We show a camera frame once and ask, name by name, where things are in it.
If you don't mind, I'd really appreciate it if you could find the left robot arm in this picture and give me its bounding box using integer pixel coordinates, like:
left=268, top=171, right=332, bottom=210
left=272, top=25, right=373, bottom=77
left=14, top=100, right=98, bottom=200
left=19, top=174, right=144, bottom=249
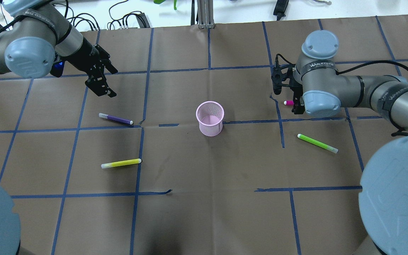
left=0, top=0, right=118, bottom=255

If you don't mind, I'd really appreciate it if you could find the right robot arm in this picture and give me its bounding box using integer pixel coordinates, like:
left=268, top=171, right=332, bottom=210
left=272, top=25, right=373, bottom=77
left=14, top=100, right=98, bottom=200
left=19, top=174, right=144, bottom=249
left=271, top=30, right=408, bottom=255

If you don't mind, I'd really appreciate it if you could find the yellow pen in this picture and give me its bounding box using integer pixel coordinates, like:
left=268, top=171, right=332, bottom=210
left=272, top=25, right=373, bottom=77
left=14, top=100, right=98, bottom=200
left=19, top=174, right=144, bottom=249
left=101, top=158, right=142, bottom=169

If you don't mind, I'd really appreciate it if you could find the aluminium frame post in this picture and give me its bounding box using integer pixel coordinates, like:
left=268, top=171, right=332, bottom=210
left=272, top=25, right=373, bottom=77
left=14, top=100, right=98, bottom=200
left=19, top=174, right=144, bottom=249
left=196, top=0, right=215, bottom=29

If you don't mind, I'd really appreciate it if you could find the green pen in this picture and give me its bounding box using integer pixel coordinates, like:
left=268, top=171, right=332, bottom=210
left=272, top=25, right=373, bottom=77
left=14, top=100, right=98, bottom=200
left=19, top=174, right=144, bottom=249
left=297, top=134, right=339, bottom=154

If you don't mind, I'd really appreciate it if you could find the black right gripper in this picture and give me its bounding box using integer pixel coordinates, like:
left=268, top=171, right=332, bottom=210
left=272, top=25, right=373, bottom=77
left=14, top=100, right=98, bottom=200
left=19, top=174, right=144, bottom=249
left=271, top=54, right=305, bottom=115

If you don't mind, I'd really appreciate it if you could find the pink mesh cup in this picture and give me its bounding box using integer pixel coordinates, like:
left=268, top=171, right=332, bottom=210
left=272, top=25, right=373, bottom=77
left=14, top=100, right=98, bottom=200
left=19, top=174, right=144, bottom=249
left=195, top=101, right=225, bottom=137

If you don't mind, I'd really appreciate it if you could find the green plastic tool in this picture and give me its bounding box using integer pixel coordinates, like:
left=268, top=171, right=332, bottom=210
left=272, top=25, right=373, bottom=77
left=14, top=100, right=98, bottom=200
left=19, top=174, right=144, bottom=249
left=153, top=0, right=177, bottom=10

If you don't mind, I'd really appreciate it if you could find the purple pen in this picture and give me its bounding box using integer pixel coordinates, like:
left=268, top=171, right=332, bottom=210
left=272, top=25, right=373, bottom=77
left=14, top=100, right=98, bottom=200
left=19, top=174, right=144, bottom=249
left=98, top=113, right=134, bottom=125

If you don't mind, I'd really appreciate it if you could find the black cable bundle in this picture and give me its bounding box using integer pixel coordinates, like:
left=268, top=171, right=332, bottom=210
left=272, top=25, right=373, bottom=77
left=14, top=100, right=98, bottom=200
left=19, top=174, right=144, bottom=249
left=48, top=0, right=151, bottom=32

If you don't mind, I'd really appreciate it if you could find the pink pen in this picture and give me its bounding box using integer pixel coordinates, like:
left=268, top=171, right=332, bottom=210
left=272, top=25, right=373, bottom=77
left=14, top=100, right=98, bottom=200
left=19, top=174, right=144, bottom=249
left=283, top=100, right=294, bottom=106

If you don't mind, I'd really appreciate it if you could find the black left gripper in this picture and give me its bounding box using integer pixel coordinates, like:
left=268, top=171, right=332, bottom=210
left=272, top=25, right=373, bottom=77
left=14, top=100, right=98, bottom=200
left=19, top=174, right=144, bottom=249
left=68, top=45, right=118, bottom=97

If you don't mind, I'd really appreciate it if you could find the black power adapter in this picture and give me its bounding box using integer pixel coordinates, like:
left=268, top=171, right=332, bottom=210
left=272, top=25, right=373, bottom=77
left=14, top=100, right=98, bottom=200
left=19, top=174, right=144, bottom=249
left=273, top=0, right=289, bottom=21

